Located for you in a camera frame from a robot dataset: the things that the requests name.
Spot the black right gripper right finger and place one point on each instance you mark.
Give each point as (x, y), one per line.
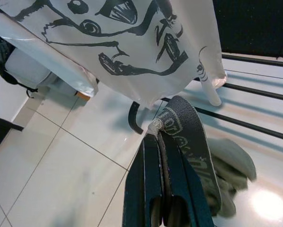
(186, 201)

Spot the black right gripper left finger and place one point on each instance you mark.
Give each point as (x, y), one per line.
(141, 189)

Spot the grey-green shorts dark waistband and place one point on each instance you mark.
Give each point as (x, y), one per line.
(191, 123)

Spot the brown cardboard box corner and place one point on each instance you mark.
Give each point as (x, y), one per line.
(82, 96)

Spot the black metal clothes rack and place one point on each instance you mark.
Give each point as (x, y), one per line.
(262, 92)

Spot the white printed T-shirt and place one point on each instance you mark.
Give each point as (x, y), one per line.
(132, 28)

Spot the white round container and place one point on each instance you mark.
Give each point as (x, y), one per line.
(25, 68)

